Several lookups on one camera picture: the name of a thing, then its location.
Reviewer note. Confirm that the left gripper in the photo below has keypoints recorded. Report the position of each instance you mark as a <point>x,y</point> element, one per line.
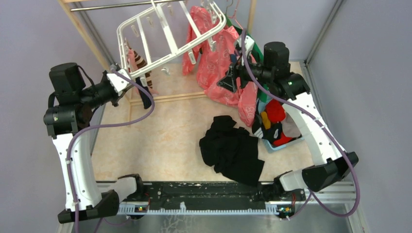
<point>114,101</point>

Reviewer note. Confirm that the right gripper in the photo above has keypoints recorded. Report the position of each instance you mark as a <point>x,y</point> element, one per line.
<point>229,81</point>

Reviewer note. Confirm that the mustard yellow striped sock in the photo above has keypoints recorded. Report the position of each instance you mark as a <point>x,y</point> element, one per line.
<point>265,120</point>

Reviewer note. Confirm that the beige and red animal sock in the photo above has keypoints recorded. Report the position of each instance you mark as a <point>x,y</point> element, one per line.
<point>275,111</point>

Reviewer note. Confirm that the pink sock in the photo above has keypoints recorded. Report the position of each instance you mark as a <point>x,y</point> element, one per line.
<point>133,67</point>

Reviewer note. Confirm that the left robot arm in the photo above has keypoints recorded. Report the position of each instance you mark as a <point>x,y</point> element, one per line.
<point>70,109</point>

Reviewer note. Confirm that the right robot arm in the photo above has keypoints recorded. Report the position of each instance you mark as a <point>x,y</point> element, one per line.
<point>273,76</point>

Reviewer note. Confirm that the green garment on hanger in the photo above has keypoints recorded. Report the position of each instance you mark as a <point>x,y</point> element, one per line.
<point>257,55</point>

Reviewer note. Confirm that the white plastic sock hanger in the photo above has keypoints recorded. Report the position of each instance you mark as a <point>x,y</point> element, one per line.
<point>218,20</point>

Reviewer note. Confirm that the pink printed shirt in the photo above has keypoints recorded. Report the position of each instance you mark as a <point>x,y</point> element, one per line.
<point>214,64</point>

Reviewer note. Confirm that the black cloth pile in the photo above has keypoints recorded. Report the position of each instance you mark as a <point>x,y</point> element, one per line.
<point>231,151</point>

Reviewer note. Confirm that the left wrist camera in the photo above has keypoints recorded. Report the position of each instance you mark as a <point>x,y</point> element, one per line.
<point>120,85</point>

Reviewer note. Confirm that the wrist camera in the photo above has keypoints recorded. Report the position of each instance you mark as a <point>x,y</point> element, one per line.
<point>246,44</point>
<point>120,85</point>

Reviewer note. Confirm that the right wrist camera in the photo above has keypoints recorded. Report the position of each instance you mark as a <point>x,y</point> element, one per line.
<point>246,44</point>

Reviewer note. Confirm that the wooden frame post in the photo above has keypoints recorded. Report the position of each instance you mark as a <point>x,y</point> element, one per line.
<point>88,32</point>

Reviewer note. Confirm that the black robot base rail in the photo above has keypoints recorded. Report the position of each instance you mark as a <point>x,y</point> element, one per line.
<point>230,198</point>

